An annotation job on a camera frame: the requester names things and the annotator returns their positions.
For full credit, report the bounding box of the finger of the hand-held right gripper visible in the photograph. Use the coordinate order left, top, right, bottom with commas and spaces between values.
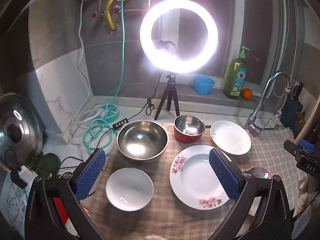
283, 139, 315, 157

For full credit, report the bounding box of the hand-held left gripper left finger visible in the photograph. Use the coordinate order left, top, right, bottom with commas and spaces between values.
25, 148, 107, 240

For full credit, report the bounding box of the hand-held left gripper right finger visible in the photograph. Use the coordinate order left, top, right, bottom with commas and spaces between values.
209, 147, 294, 240

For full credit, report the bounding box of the white ceramic bowl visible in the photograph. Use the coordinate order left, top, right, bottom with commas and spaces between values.
105, 168, 154, 211

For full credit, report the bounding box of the large stainless steel bowl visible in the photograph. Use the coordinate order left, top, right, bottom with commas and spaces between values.
116, 120, 168, 161

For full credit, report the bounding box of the beige crumpled cloth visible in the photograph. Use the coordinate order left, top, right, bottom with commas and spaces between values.
292, 176, 314, 218

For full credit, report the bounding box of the large floral white plate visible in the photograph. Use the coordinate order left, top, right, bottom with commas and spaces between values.
169, 145, 240, 210

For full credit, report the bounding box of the small floral dish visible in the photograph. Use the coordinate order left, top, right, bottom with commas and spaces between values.
244, 166, 273, 180

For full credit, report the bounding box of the white deep plate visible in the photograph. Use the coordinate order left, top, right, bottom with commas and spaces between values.
210, 120, 252, 155

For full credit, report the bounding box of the dark green object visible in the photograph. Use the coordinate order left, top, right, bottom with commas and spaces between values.
26, 152, 62, 180

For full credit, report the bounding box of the chrome kitchen faucet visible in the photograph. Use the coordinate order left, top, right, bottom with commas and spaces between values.
244, 71, 292, 137

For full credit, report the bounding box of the red box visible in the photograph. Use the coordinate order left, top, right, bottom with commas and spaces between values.
52, 197, 75, 230

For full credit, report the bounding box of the red steel-lined bowl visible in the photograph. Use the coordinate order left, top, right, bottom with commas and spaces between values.
174, 115, 206, 144

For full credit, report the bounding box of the checkered beige table cloth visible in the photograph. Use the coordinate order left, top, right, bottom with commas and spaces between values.
85, 125, 308, 240

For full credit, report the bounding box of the steel pot lid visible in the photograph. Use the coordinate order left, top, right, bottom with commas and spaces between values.
0, 92, 44, 173

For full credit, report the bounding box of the green dish soap bottle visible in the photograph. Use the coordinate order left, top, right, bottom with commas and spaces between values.
224, 45, 248, 100

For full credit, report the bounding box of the blue fluted cup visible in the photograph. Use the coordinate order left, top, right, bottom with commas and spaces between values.
193, 74, 216, 96

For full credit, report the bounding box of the black mini tripod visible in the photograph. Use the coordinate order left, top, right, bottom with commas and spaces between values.
154, 73, 181, 120

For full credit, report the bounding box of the black cable with inline remote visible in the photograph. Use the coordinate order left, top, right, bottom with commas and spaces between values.
60, 69, 163, 178

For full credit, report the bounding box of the white power cable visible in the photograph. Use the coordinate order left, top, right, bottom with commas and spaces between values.
72, 0, 103, 123

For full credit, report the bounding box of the white ring light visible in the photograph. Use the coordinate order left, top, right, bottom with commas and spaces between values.
139, 0, 218, 73

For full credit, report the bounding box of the yellow gas hose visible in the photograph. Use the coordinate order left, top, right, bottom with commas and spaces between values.
106, 0, 119, 32

